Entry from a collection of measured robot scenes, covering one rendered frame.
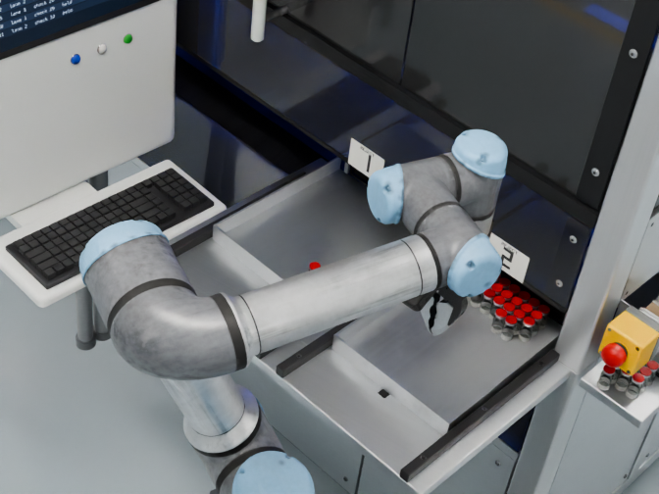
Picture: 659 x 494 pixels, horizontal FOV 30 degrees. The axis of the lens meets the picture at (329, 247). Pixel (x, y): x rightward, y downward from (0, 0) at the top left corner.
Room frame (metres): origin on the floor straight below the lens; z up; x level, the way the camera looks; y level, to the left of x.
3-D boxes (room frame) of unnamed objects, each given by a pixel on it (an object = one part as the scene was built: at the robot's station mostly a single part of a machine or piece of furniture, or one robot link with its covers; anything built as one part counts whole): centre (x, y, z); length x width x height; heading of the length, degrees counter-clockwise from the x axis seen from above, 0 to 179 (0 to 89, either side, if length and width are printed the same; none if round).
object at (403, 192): (1.28, -0.11, 1.39); 0.11 x 0.11 x 0.08; 31
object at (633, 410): (1.49, -0.56, 0.87); 0.14 x 0.13 x 0.02; 141
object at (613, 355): (1.43, -0.49, 0.99); 0.04 x 0.04 x 0.04; 51
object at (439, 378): (1.52, -0.24, 0.90); 0.34 x 0.26 x 0.04; 141
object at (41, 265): (1.78, 0.43, 0.82); 0.40 x 0.14 x 0.02; 139
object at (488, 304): (1.60, -0.30, 0.90); 0.18 x 0.02 x 0.05; 51
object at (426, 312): (1.36, -0.18, 1.13); 0.06 x 0.03 x 0.09; 141
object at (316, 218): (1.75, 0.01, 0.90); 0.34 x 0.26 x 0.04; 141
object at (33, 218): (1.81, 0.47, 0.79); 0.45 x 0.28 x 0.03; 139
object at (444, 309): (1.34, -0.20, 1.13); 0.06 x 0.03 x 0.09; 141
